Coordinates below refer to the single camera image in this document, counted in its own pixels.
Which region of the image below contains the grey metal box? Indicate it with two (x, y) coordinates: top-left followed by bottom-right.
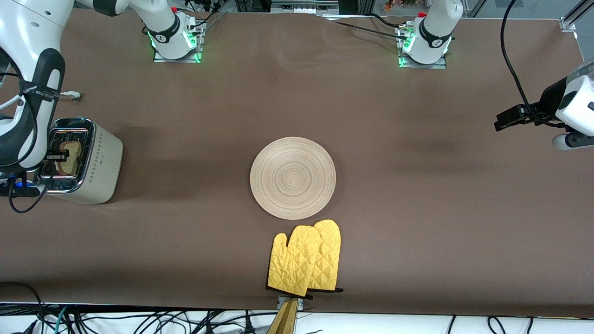
(271, 0), (340, 13)

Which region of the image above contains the round wooden plate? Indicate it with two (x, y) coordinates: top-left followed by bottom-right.
(250, 136), (337, 221)

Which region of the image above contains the aluminium frame post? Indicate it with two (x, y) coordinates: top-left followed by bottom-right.
(559, 0), (594, 32)

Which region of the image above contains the black arm base cable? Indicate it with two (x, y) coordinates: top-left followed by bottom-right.
(369, 13), (404, 28)
(325, 18), (411, 41)
(186, 0), (226, 29)

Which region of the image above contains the cream and chrome toaster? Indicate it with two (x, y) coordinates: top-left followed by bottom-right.
(33, 117), (124, 205)

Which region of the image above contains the brown table cover sheet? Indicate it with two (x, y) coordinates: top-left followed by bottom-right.
(0, 7), (594, 318)

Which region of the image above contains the slice of brown bread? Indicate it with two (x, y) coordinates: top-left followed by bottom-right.
(56, 141), (83, 176)

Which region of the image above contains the yellow quilted oven mitt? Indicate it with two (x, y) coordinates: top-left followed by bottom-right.
(267, 225), (323, 297)
(306, 219), (344, 294)

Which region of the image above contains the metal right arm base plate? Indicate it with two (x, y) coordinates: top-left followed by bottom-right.
(153, 22), (205, 64)

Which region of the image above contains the teal cable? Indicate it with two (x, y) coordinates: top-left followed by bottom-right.
(53, 305), (70, 334)

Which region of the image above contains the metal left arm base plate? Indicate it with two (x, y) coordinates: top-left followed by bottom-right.
(398, 26), (448, 70)

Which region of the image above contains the tangled black cable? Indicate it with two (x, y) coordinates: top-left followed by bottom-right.
(70, 308), (279, 334)

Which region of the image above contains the wooden camera stand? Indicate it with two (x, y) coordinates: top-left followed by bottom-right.
(267, 298), (300, 334)

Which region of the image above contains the small metal clamp bracket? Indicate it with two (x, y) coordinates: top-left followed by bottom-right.
(277, 295), (305, 311)

